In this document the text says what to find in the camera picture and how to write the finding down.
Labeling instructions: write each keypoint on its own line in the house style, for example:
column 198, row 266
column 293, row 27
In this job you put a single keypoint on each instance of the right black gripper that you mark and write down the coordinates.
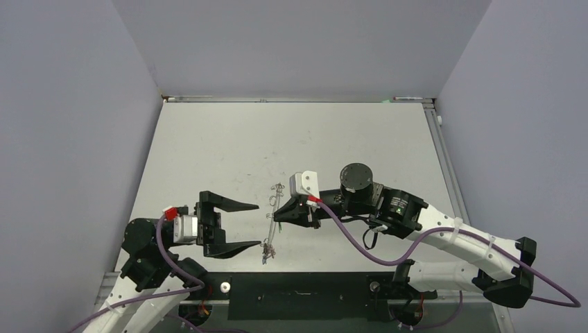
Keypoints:
column 295, row 209

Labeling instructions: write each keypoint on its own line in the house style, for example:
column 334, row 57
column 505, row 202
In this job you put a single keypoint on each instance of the aluminium rail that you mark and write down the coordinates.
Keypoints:
column 324, row 99
column 435, row 126
column 109, row 280

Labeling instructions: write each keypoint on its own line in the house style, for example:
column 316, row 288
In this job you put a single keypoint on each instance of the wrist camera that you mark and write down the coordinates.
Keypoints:
column 305, row 184
column 184, row 224

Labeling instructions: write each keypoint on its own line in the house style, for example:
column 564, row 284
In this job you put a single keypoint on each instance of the rear aluminium rail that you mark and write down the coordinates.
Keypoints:
column 324, row 99

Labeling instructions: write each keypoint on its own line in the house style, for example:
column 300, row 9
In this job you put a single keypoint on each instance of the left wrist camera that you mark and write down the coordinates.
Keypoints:
column 184, row 224

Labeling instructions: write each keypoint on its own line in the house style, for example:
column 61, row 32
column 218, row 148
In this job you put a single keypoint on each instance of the metal crescent keyring plate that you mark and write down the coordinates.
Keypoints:
column 274, row 202

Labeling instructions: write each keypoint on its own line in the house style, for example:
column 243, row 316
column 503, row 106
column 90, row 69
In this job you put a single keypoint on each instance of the front aluminium rail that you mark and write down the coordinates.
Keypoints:
column 109, row 280

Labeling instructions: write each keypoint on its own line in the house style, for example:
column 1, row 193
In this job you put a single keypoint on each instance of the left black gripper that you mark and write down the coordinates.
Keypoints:
column 209, row 230

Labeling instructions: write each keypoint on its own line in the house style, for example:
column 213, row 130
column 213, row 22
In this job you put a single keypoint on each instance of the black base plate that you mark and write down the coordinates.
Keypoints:
column 304, row 296

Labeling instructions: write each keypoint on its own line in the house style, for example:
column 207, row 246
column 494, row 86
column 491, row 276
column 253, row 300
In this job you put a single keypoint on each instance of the right aluminium rail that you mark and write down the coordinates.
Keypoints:
column 435, row 126

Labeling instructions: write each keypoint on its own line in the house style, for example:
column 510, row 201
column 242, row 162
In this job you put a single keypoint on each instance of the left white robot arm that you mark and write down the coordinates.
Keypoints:
column 154, row 280

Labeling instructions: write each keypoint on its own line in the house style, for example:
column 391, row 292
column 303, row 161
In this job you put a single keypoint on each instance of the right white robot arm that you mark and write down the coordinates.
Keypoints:
column 495, row 267

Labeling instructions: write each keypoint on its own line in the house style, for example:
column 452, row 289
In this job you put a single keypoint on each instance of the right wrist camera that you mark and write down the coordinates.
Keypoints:
column 305, row 184

